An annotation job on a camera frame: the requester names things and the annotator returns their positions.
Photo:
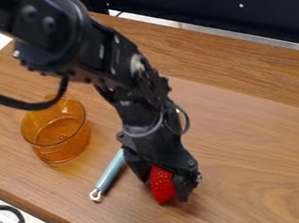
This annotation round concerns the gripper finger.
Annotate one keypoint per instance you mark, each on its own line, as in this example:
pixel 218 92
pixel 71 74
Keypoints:
pixel 184 187
pixel 139 166

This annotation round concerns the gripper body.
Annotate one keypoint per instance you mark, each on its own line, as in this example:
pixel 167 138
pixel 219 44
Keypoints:
pixel 160 146

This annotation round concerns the red toy strawberry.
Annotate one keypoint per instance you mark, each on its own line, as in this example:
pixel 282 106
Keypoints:
pixel 162 184

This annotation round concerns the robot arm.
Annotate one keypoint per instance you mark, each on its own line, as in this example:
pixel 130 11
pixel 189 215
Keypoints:
pixel 73 41

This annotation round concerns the orange clear pot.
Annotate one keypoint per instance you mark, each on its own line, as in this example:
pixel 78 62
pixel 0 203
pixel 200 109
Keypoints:
pixel 58 136

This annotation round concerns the light blue tool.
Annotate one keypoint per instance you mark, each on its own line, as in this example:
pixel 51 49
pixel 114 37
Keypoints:
pixel 109 174

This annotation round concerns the black metal frame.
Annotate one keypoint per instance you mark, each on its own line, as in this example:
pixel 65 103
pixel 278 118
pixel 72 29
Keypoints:
pixel 217 6

